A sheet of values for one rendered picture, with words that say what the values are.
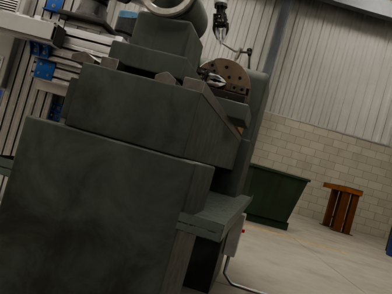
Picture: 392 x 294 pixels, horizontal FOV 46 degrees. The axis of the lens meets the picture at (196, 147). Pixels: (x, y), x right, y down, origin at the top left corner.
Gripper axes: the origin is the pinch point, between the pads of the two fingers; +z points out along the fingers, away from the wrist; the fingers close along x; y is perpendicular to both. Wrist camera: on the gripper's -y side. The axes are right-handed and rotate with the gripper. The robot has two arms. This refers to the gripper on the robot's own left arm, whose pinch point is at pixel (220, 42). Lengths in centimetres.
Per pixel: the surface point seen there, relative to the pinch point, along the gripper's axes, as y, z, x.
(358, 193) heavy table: -808, 101, 219
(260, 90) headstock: -4.9, 25.7, 22.1
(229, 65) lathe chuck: 10.6, 15.6, 6.2
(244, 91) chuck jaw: 14.7, 29.9, 14.5
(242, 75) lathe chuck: 10.6, 20.9, 13.3
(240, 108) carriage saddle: 84, 49, 17
